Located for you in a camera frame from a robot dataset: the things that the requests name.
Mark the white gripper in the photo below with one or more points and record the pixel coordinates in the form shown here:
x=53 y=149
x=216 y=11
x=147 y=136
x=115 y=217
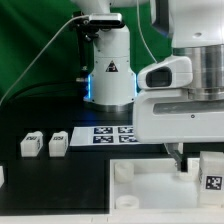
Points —
x=168 y=116

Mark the white square tabletop part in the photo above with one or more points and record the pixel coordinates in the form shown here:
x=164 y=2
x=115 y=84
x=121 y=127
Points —
x=153 y=191

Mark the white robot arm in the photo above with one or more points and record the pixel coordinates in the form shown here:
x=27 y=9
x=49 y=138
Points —
x=196 y=30

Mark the marker tag sheet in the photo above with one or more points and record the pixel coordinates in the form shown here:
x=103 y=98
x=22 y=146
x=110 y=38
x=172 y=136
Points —
x=103 y=135

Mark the white obstacle piece left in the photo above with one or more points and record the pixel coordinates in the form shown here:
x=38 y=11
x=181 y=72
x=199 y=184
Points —
x=1 y=176

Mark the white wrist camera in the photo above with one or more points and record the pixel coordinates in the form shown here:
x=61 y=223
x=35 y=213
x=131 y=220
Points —
x=173 y=72

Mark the black camera on stand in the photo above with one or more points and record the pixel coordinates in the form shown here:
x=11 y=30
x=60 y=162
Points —
x=86 y=28

